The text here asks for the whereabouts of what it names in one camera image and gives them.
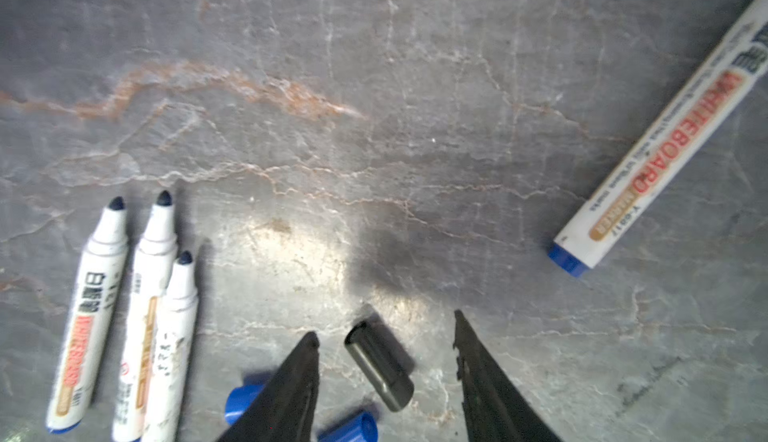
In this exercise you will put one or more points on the blue pen cap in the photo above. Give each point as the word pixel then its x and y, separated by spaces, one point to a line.
pixel 360 428
pixel 239 400

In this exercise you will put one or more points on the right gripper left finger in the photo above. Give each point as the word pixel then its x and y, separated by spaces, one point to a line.
pixel 284 410

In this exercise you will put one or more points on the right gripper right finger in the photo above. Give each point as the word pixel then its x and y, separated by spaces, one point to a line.
pixel 494 409

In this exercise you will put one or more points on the black pen cap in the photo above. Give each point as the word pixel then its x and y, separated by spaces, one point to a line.
pixel 380 366

